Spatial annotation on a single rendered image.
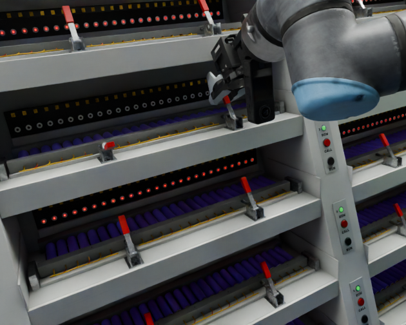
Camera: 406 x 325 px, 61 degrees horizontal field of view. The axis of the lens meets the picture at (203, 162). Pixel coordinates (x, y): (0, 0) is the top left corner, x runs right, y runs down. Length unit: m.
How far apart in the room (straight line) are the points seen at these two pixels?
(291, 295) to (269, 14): 0.58
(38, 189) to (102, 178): 0.10
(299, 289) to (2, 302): 0.58
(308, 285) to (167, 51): 0.59
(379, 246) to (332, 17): 0.69
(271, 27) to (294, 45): 0.08
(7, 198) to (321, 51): 0.49
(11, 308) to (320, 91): 0.54
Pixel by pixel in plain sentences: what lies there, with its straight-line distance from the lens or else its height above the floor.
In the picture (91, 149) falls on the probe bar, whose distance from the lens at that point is 0.67.
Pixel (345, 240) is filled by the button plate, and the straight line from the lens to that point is 0.87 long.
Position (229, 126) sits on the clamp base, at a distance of 0.72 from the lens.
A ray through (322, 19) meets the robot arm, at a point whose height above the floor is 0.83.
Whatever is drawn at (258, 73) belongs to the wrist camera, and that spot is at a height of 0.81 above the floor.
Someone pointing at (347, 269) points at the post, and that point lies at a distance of 0.90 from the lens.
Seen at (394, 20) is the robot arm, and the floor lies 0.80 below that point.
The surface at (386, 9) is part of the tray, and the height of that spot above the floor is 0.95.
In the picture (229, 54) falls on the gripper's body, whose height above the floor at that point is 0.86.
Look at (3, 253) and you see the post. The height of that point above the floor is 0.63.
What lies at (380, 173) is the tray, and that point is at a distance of 0.97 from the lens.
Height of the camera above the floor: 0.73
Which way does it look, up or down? 4 degrees down
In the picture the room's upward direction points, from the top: 14 degrees counter-clockwise
